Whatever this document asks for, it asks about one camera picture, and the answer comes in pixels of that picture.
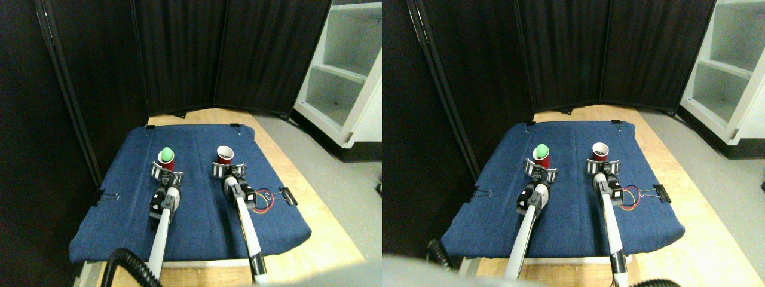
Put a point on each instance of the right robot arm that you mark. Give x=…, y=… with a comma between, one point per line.
x=614, y=239
x=250, y=239

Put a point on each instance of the green ball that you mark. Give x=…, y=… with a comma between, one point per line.
x=168, y=152
x=542, y=150

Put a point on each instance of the red cup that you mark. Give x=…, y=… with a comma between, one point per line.
x=225, y=158
x=542, y=163
x=600, y=156
x=167, y=164

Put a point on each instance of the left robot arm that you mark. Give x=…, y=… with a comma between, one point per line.
x=158, y=245
x=519, y=245

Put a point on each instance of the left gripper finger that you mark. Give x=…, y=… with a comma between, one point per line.
x=551, y=174
x=158, y=173
x=177, y=176
x=532, y=170

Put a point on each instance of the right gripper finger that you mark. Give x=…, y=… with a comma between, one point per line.
x=238, y=169
x=594, y=168
x=219, y=170
x=613, y=167

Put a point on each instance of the white shelf unit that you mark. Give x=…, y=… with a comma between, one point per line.
x=363, y=110
x=747, y=110

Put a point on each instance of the dark blue cloth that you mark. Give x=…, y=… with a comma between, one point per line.
x=197, y=227
x=574, y=227

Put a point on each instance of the curtain stand pole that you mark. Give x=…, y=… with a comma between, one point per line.
x=444, y=89
x=67, y=89

